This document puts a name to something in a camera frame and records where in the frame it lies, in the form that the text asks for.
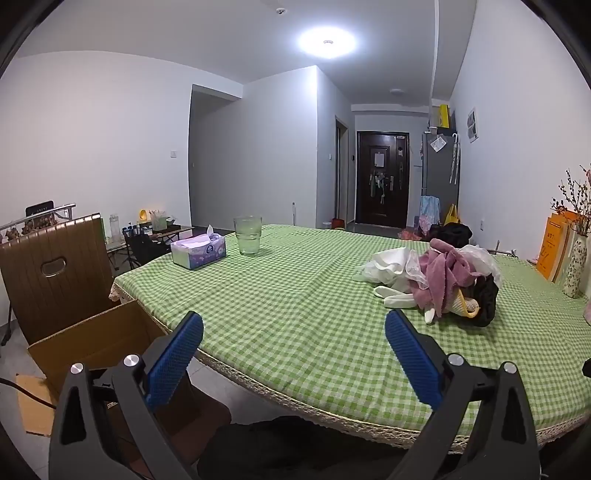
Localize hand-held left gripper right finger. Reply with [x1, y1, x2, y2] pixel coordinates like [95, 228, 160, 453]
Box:
[384, 308, 541, 480]

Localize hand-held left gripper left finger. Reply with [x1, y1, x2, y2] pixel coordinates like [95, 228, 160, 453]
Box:
[48, 311, 205, 480]

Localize brown cardboard box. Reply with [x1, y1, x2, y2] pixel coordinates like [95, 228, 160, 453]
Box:
[16, 299, 232, 480]

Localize black cloth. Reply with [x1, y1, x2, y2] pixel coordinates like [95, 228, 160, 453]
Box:
[462, 272, 500, 328]

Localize pile of mixed clothes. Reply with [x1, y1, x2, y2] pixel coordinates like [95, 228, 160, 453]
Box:
[355, 244, 502, 296]

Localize purple tissue box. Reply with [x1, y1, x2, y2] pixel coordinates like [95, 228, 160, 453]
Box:
[170, 224, 228, 271]

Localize black folding chair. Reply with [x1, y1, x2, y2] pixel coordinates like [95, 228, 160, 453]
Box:
[124, 233, 171, 268]

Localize green checkered tablecloth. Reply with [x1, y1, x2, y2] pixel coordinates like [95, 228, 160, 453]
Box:
[109, 224, 591, 455]

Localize black bag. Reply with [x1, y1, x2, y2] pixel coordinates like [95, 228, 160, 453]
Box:
[429, 223, 472, 247]

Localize low folding table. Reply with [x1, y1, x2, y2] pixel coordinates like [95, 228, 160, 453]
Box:
[106, 224, 195, 268]

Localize clear glass cup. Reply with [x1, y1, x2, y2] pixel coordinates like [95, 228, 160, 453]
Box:
[233, 215, 263, 257]

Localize light blue printed cloth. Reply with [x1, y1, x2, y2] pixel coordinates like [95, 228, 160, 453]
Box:
[419, 196, 440, 234]

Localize dark entrance door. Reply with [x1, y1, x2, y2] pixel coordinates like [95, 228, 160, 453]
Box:
[356, 131, 410, 228]

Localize grey refrigerator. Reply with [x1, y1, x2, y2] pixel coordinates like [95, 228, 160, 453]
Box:
[421, 131, 460, 217]

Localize orange book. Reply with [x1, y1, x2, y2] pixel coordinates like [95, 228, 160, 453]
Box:
[536, 211, 580, 283]

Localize floral vase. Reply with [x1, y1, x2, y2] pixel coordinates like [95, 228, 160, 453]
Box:
[562, 233, 588, 299]

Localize metal drying rack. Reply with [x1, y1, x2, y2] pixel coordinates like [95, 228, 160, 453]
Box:
[0, 203, 77, 243]

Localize white hanging umbrella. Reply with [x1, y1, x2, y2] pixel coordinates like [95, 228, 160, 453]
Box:
[449, 134, 461, 185]

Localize dried flower branches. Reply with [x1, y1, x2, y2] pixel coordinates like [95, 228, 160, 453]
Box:
[550, 166, 591, 238]

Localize round ceiling lamp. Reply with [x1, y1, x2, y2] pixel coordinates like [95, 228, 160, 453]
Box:
[298, 27, 357, 60]

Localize black cable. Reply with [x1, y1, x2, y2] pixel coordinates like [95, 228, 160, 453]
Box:
[0, 377, 57, 409]

